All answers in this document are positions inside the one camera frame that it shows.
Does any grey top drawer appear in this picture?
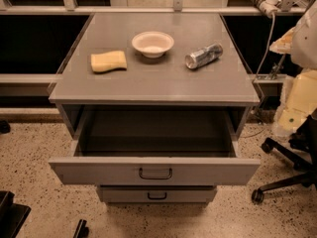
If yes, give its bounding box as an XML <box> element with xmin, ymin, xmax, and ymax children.
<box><xmin>50</xmin><ymin>110</ymin><xmax>260</xmax><ymax>186</ymax></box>

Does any grey drawer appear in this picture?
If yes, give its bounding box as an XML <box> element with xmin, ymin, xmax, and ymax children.
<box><xmin>97</xmin><ymin>185</ymin><xmax>217</xmax><ymax>203</ymax></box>
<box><xmin>50</xmin><ymin>110</ymin><xmax>260</xmax><ymax>186</ymax></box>

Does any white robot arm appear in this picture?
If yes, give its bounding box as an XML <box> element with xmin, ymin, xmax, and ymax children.
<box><xmin>269</xmin><ymin>1</ymin><xmax>317</xmax><ymax>137</ymax></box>

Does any grey drawer cabinet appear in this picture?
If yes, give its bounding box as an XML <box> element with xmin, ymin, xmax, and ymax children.
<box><xmin>48</xmin><ymin>12</ymin><xmax>262</xmax><ymax>206</ymax></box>

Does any grey bottom drawer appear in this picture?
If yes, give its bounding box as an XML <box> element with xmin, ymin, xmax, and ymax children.
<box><xmin>97</xmin><ymin>185</ymin><xmax>217</xmax><ymax>203</ymax></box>

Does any white bowl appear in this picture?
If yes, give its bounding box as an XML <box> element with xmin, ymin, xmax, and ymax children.
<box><xmin>132</xmin><ymin>32</ymin><xmax>174</xmax><ymax>59</ymax></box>

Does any silver drink can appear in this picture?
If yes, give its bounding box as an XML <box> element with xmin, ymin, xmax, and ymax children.
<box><xmin>185</xmin><ymin>43</ymin><xmax>223</xmax><ymax>69</ymax></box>

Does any yellow sponge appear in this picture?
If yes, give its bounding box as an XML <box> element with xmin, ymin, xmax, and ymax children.
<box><xmin>91</xmin><ymin>51</ymin><xmax>127</xmax><ymax>73</ymax></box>

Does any black floor object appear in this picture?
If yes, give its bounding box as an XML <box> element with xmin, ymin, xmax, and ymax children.
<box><xmin>73</xmin><ymin>219</ymin><xmax>89</xmax><ymax>238</ymax></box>

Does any black office chair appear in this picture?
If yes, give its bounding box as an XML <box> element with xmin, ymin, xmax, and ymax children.
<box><xmin>251</xmin><ymin>114</ymin><xmax>317</xmax><ymax>205</ymax></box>

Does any white power strip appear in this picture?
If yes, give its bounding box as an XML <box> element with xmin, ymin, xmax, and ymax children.
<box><xmin>251</xmin><ymin>0</ymin><xmax>280</xmax><ymax>18</ymax></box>

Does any black caster at left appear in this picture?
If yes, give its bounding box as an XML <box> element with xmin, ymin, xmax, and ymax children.
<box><xmin>0</xmin><ymin>120</ymin><xmax>11</xmax><ymax>134</ymax></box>

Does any black bin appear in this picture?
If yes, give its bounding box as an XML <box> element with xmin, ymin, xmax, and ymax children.
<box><xmin>0</xmin><ymin>190</ymin><xmax>31</xmax><ymax>238</ymax></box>

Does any metal railing frame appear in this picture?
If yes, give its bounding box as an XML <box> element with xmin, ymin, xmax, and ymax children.
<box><xmin>0</xmin><ymin>0</ymin><xmax>317</xmax><ymax>17</ymax></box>

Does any grey cable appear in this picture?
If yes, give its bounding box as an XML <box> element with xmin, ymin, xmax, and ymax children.
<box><xmin>255</xmin><ymin>12</ymin><xmax>276</xmax><ymax>79</ymax></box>

